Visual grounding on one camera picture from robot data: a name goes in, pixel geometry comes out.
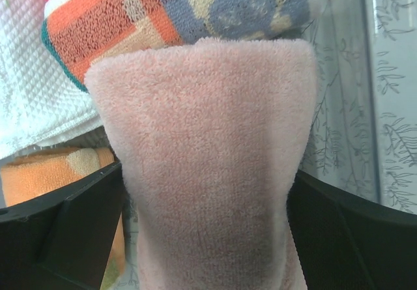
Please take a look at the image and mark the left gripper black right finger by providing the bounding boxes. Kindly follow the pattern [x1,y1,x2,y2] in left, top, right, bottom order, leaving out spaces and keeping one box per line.
[287,171,416,290]

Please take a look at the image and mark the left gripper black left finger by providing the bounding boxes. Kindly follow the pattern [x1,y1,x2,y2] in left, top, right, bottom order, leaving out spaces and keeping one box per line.
[1,163,123,290]

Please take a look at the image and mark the rabbit print towel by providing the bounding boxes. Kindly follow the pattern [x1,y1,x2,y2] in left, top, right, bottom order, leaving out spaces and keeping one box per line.
[41,0,318,91]

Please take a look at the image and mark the orange rolled towel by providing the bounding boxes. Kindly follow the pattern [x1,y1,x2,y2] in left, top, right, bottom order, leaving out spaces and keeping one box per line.
[0,146,127,289]

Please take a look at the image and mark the clear plastic bin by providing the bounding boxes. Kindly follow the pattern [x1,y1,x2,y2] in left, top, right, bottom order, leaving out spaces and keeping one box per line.
[300,0,381,203]

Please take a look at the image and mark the white rolled towel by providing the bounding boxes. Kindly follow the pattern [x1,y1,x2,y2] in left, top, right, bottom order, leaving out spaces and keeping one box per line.
[1,0,102,158]

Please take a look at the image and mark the floral table mat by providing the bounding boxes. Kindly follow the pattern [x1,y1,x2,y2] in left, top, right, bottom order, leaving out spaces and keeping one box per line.
[372,0,416,214]

